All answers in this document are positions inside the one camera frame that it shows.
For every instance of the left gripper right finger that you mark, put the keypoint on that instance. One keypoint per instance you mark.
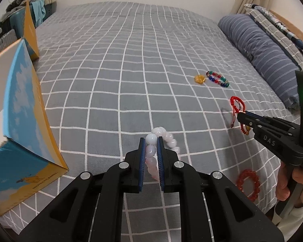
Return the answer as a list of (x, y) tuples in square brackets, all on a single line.
[(212, 208)]

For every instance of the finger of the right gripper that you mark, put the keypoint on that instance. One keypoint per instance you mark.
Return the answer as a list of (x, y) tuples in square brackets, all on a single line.
[(251, 120)]

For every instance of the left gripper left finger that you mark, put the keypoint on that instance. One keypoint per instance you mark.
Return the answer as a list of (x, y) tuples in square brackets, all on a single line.
[(90, 207)]

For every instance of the white sleeve right forearm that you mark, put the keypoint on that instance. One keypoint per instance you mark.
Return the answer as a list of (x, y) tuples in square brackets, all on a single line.
[(289, 225)]

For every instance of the right hand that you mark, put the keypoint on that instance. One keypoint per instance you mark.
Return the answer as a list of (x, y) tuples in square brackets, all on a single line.
[(283, 190)]

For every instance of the blue striped pillow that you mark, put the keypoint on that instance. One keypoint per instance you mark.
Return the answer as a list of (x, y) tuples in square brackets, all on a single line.
[(268, 59)]

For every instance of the grey plaid folded blanket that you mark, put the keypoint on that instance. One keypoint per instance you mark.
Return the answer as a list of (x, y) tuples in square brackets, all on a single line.
[(278, 32)]

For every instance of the blue yellow cardboard box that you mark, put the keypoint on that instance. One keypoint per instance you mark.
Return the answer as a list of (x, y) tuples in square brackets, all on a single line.
[(29, 156)]

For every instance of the grey checked bed sheet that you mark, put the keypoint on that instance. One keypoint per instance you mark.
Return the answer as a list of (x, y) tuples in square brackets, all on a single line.
[(111, 72)]

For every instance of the teal storage crate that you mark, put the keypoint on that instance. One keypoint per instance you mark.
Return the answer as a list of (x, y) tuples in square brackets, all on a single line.
[(16, 20)]

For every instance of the teal cloth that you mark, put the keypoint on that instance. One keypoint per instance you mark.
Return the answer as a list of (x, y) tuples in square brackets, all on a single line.
[(39, 11)]

